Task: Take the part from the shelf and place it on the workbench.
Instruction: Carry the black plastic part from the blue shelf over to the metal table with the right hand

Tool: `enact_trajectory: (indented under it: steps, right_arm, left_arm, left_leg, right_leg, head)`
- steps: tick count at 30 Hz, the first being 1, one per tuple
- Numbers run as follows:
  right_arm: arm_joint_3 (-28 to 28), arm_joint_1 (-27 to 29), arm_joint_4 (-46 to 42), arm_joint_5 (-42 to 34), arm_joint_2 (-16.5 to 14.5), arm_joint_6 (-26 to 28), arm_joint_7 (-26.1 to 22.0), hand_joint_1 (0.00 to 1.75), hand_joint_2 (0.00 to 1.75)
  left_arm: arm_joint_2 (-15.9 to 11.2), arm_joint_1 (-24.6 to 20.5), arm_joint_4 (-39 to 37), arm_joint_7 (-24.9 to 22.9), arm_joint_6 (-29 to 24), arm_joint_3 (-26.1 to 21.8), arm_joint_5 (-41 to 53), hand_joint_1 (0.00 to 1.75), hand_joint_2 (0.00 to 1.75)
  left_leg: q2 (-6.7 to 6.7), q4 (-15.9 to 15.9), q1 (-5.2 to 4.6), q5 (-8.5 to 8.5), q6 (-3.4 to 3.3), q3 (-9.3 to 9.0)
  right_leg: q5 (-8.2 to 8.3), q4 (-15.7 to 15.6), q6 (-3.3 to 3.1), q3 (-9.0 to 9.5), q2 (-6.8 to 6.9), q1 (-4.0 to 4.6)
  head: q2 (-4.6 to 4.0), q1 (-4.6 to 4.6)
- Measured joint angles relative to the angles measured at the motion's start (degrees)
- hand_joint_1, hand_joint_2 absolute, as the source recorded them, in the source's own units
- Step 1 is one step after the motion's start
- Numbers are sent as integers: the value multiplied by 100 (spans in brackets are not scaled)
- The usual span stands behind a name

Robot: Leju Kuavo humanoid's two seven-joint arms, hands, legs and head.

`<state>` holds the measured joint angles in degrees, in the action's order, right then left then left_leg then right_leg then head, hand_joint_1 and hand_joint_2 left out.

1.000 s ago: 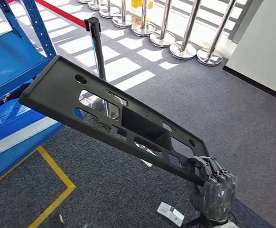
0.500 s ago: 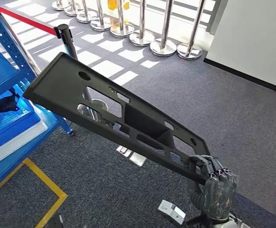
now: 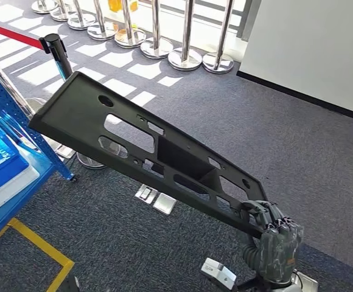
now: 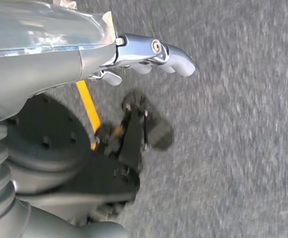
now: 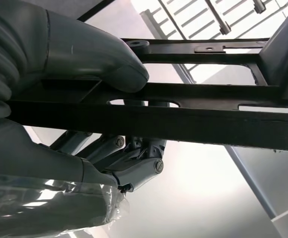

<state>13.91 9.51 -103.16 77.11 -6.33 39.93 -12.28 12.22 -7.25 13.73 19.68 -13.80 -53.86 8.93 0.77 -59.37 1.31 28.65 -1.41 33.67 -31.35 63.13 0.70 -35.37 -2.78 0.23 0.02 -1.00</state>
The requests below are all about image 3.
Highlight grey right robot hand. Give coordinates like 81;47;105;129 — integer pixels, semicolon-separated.
240;200;305;283

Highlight black plastic panel part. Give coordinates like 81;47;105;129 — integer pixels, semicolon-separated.
27;71;269;240

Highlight blue metal shelf rack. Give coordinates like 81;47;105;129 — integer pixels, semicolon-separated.
0;47;76;251

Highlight blue plastic part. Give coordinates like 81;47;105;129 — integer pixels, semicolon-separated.
0;117;30;201

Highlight silver floor plate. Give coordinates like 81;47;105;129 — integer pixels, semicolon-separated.
292;271;320;292

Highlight silver floor outlet box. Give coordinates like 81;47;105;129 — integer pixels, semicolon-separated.
134;182;178;217

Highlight chrome stanchion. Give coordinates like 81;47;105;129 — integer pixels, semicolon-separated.
86;0;120;41
167;0;203;72
114;0;147;49
67;0;97;31
140;0;175;60
48;0;77;23
31;0;59;15
202;0;235;75

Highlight yellow display item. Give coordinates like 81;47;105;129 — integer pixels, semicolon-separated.
107;0;140;13

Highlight red barrier belt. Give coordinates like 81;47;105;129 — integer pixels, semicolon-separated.
0;19;45;52

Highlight black right wrist cables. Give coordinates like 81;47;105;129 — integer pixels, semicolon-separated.
231;277;270;292

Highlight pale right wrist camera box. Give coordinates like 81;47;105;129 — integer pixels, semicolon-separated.
200;257;237;292

